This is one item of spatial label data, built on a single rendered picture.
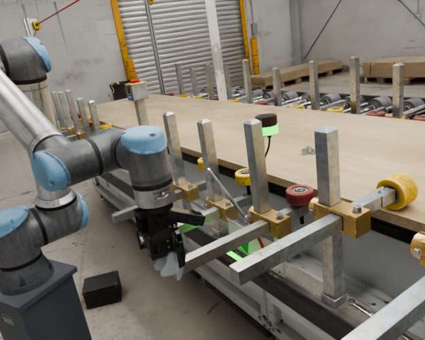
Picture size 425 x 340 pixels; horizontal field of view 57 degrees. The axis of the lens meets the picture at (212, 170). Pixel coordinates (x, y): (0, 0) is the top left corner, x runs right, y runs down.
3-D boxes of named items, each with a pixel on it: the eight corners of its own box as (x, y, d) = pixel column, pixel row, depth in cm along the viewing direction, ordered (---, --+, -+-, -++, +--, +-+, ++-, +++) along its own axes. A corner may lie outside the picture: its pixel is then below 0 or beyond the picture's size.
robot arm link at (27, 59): (36, 233, 155) (-18, 37, 120) (77, 216, 165) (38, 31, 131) (51, 251, 145) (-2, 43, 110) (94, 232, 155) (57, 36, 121)
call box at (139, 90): (134, 102, 160) (130, 83, 158) (128, 102, 166) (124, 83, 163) (150, 99, 163) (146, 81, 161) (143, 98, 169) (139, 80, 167)
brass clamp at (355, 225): (354, 240, 81) (353, 218, 79) (306, 220, 92) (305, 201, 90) (373, 229, 84) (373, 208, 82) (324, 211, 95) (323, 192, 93)
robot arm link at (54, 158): (-59, 39, 111) (45, 164, 75) (-12, 34, 118) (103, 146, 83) (-49, 77, 118) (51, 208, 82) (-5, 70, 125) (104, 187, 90)
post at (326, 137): (335, 318, 96) (326, 129, 80) (324, 311, 99) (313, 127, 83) (345, 311, 97) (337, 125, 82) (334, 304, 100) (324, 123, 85)
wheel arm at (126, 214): (116, 226, 136) (113, 215, 135) (112, 223, 139) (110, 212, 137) (218, 187, 157) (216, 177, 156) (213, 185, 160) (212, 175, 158)
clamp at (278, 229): (278, 239, 105) (276, 222, 103) (247, 224, 116) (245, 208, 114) (293, 231, 107) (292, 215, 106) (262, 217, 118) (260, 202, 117)
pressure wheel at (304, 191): (302, 233, 111) (299, 195, 107) (282, 224, 118) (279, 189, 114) (321, 222, 115) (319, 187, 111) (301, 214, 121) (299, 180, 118)
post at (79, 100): (95, 169, 260) (77, 98, 244) (94, 168, 263) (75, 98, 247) (100, 168, 261) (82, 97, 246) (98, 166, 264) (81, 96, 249)
